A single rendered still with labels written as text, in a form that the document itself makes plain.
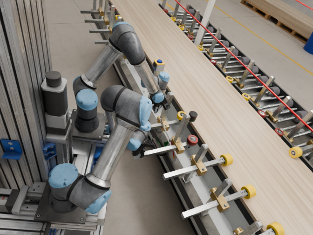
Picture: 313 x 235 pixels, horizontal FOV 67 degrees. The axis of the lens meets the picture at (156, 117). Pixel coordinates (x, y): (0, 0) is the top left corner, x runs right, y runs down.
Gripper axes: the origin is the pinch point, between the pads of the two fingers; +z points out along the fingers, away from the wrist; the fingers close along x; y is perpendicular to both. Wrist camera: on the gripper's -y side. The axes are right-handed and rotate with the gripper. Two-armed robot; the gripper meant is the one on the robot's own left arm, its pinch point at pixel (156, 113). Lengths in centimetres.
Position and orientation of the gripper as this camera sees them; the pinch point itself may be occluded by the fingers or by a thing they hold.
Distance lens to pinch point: 185.2
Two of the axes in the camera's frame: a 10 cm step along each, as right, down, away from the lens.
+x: -7.1, 3.8, -6.0
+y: -6.8, -6.1, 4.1
